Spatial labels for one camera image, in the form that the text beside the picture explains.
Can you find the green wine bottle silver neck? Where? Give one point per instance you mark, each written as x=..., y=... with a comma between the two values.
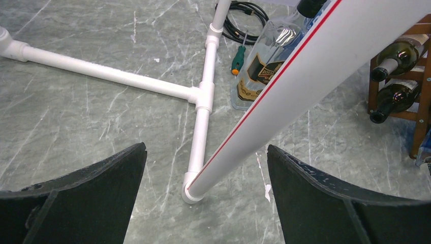
x=399, y=57

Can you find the green handled screwdriver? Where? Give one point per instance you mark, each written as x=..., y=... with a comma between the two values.
x=238, y=60

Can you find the blue clear bottle lying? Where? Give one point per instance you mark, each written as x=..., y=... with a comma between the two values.
x=423, y=157

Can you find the dark wine bottle cream label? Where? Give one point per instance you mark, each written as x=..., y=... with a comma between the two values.
x=395, y=96

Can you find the tall blue liquid bottle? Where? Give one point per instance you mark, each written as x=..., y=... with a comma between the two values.
x=309, y=22

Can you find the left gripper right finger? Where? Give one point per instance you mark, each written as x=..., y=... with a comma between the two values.
x=316, y=207

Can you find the clear square liquor bottle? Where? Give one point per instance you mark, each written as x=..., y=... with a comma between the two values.
x=279, y=38

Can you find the brown wooden wine rack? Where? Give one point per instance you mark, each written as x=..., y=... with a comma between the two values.
x=419, y=112

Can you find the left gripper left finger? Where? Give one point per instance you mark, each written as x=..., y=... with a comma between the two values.
x=90, y=205

